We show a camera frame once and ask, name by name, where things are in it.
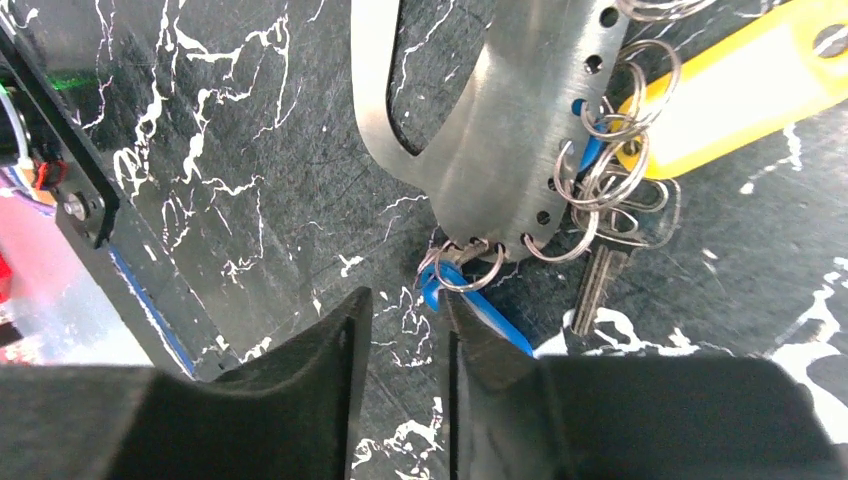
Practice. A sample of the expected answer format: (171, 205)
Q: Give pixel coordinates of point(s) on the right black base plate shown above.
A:
(114, 294)

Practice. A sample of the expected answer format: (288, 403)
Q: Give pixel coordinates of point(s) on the blue key tag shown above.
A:
(441, 268)

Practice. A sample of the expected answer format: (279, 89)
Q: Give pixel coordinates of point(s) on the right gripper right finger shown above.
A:
(513, 416)

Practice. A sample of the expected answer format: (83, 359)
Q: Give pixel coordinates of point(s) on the silver key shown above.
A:
(606, 261)

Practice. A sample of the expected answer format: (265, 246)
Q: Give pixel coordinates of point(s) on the yellow key tag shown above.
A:
(756, 81)

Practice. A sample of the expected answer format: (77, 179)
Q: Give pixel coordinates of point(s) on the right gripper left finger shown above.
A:
(291, 413)

